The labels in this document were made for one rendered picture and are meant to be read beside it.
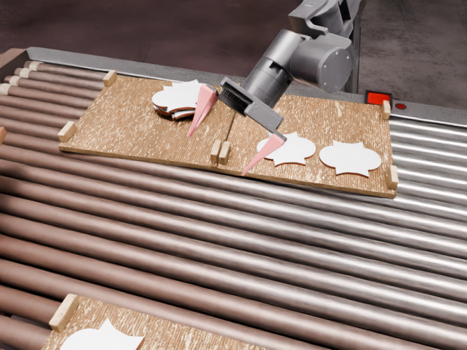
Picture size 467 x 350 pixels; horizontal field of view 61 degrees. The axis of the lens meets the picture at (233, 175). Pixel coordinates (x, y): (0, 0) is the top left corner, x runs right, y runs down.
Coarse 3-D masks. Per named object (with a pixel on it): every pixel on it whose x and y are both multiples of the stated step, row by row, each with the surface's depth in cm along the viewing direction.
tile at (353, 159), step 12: (336, 144) 98; (348, 144) 98; (360, 144) 98; (324, 156) 95; (336, 156) 95; (348, 156) 95; (360, 156) 95; (372, 156) 95; (336, 168) 92; (348, 168) 92; (360, 168) 92; (372, 168) 92
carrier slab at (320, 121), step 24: (288, 96) 116; (240, 120) 107; (288, 120) 107; (312, 120) 107; (336, 120) 107; (360, 120) 107; (384, 120) 107; (240, 144) 100; (384, 144) 100; (240, 168) 93; (264, 168) 93; (288, 168) 93; (312, 168) 93; (384, 168) 93; (360, 192) 89; (384, 192) 88
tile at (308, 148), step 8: (288, 136) 101; (296, 136) 101; (264, 144) 98; (288, 144) 98; (296, 144) 98; (304, 144) 98; (312, 144) 98; (272, 152) 96; (280, 152) 96; (288, 152) 96; (296, 152) 96; (304, 152) 96; (312, 152) 96; (272, 160) 95; (280, 160) 94; (288, 160) 94; (296, 160) 94
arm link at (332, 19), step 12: (336, 0) 55; (348, 0) 58; (360, 0) 62; (324, 12) 54; (336, 12) 56; (348, 12) 59; (324, 24) 56; (336, 24) 56; (348, 24) 59; (348, 36) 60
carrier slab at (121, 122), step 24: (120, 96) 116; (144, 96) 116; (96, 120) 107; (120, 120) 107; (144, 120) 107; (168, 120) 107; (216, 120) 107; (72, 144) 100; (96, 144) 100; (120, 144) 100; (144, 144) 100; (168, 144) 100; (192, 144) 100; (216, 168) 94
